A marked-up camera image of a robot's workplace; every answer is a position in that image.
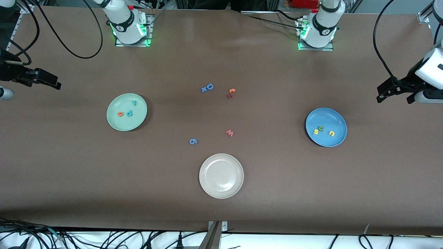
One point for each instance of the blue letter D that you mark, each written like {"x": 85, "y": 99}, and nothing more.
{"x": 212, "y": 86}

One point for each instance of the teal letter d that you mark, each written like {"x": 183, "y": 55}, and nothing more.
{"x": 131, "y": 112}

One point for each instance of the beige plate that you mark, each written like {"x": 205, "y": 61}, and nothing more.
{"x": 221, "y": 176}

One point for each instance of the aluminium frame rail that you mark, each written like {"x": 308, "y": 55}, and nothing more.
{"x": 424, "y": 17}
{"x": 17, "y": 29}

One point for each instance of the metal mount post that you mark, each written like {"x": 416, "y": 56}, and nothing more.
{"x": 213, "y": 238}

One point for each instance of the pale green plate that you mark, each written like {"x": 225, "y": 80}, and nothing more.
{"x": 133, "y": 122}

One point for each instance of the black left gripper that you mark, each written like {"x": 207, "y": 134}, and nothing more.
{"x": 409, "y": 82}

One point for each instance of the blue plate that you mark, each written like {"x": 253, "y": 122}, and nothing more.
{"x": 325, "y": 117}

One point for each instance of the pink letter w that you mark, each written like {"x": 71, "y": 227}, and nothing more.
{"x": 230, "y": 133}

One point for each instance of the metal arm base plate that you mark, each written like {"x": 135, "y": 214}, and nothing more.
{"x": 315, "y": 49}
{"x": 149, "y": 34}

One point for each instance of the red box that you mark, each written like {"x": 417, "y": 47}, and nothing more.
{"x": 304, "y": 3}

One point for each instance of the white tape scrap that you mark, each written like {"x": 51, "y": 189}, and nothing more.
{"x": 366, "y": 228}

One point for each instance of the black power plug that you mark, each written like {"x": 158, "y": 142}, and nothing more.
{"x": 180, "y": 243}

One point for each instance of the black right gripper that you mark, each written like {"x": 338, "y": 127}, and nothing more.
{"x": 7, "y": 71}

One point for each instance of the blue letter g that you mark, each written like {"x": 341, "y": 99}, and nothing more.
{"x": 191, "y": 141}

